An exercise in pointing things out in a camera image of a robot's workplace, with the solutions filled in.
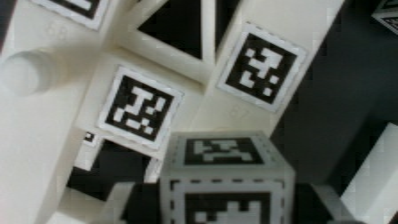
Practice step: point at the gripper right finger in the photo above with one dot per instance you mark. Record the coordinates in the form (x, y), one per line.
(334, 206)

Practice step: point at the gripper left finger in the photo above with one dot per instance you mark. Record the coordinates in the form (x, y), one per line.
(116, 203)

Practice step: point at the white marker cube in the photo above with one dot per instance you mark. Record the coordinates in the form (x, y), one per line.
(386, 14)
(226, 180)

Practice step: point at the white chair back frame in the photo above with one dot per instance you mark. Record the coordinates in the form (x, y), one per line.
(137, 68)

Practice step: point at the white chair leg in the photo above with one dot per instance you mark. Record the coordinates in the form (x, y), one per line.
(89, 151)

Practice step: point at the white U-shaped fence frame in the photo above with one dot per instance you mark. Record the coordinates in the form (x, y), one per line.
(370, 196)

